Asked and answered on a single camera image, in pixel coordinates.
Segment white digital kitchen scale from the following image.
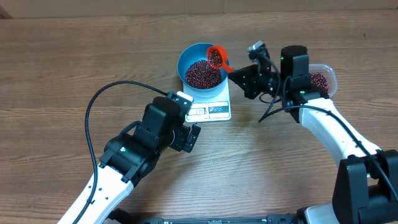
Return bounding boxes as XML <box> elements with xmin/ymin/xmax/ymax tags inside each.
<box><xmin>183</xmin><ymin>79</ymin><xmax>232</xmax><ymax>123</ymax></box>

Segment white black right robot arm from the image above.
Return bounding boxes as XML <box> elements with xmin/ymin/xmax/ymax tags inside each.
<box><xmin>228</xmin><ymin>42</ymin><xmax>397</xmax><ymax>223</ymax></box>

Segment teal blue bowl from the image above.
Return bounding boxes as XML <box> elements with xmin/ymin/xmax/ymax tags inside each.
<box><xmin>177</xmin><ymin>42</ymin><xmax>228</xmax><ymax>85</ymax></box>

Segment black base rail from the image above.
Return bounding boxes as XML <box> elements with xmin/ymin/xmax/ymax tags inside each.
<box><xmin>103</xmin><ymin>208</ymin><xmax>306</xmax><ymax>224</ymax></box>

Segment red beans in bowl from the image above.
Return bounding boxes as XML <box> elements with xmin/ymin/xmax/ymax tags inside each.
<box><xmin>185</xmin><ymin>60</ymin><xmax>222</xmax><ymax>89</ymax></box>

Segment red adzuki beans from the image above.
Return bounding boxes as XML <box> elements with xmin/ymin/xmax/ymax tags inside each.
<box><xmin>310</xmin><ymin>73</ymin><xmax>329</xmax><ymax>94</ymax></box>

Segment red scoop with blue handle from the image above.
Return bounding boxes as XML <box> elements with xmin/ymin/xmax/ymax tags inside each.
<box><xmin>206</xmin><ymin>45</ymin><xmax>234</xmax><ymax>73</ymax></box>

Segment clear plastic food container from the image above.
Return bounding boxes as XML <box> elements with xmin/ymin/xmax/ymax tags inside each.
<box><xmin>309</xmin><ymin>63</ymin><xmax>338</xmax><ymax>98</ymax></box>

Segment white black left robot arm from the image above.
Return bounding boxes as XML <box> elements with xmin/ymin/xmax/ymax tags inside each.
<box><xmin>60</xmin><ymin>91</ymin><xmax>200</xmax><ymax>223</ymax></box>

